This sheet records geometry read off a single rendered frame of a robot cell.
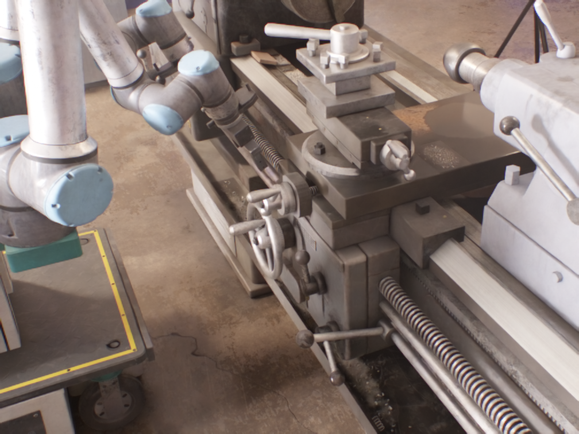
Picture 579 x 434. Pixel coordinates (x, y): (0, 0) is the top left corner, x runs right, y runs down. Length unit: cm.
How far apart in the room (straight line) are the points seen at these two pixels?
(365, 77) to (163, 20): 80
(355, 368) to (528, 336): 64
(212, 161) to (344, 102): 126
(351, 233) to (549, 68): 50
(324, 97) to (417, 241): 37
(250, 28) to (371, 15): 301
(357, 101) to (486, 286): 48
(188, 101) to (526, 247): 86
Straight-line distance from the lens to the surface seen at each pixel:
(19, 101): 233
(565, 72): 157
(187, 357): 262
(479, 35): 515
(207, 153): 292
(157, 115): 186
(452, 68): 176
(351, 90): 171
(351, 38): 168
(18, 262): 197
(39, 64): 166
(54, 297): 246
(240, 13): 254
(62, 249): 196
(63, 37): 165
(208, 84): 191
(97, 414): 241
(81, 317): 235
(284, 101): 223
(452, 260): 157
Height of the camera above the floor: 176
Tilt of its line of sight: 33 degrees down
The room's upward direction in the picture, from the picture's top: 3 degrees counter-clockwise
